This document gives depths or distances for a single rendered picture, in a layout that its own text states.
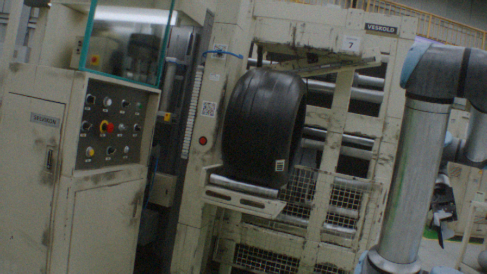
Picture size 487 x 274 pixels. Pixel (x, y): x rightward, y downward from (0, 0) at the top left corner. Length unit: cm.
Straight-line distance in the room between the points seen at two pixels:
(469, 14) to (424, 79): 1378
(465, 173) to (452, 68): 521
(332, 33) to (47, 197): 156
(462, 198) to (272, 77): 475
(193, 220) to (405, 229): 118
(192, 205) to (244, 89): 66
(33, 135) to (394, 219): 123
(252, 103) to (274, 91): 11
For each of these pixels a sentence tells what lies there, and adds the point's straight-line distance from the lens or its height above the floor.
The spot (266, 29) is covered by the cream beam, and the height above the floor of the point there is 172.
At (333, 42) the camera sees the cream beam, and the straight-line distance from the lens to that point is 203.
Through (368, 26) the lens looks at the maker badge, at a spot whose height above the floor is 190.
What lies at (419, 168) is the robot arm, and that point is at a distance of 93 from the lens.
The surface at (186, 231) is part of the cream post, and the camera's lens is 193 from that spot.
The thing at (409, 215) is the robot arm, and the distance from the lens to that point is 97.
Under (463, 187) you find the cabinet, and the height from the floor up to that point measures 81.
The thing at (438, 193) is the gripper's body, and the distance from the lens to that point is 145.
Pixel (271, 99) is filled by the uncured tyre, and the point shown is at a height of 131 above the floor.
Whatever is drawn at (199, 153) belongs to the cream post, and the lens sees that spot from 184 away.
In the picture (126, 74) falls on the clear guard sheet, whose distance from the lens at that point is 157.
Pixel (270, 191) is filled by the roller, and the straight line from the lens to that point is 167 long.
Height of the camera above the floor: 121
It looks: 3 degrees down
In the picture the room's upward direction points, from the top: 11 degrees clockwise
